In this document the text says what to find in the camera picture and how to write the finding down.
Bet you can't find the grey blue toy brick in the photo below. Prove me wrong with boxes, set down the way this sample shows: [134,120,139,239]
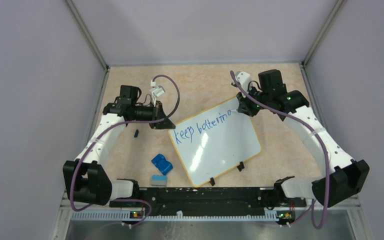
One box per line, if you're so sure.
[150,175,168,187]

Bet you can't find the whiteboard wire stand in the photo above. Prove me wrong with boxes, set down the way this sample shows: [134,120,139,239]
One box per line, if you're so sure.
[209,161,245,187]

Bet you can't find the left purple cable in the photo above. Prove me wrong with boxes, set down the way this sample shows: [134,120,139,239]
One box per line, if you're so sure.
[69,74,181,229]

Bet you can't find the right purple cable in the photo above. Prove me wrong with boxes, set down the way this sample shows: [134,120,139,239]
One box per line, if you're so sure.
[230,70,331,230]

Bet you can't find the white slotted cable duct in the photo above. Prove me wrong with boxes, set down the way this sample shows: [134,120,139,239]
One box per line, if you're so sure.
[71,210,279,222]

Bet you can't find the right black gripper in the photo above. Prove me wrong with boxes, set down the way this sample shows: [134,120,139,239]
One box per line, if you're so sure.
[237,84,271,117]

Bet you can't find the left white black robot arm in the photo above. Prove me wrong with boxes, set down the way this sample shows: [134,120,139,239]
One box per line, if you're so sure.
[62,83,176,208]

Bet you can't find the yellow framed whiteboard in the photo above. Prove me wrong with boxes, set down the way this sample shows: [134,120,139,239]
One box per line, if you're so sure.
[168,97,262,187]

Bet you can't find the purple cable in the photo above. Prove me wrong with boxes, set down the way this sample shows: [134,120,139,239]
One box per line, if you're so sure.
[230,70,331,230]
[69,74,181,229]

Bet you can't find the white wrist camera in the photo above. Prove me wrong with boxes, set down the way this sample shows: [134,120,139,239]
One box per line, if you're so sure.
[149,80,165,106]
[231,71,254,98]

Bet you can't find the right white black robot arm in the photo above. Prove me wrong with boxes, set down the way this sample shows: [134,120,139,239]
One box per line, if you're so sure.
[230,69,370,208]

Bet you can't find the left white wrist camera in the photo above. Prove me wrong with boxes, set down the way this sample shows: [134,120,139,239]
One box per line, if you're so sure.
[149,80,165,106]

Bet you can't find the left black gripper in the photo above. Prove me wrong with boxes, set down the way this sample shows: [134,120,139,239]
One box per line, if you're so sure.
[132,100,176,130]

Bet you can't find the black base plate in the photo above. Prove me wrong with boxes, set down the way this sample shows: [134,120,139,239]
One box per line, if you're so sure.
[109,187,307,217]

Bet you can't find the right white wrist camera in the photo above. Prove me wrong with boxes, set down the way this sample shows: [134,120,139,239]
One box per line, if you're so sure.
[231,71,254,98]

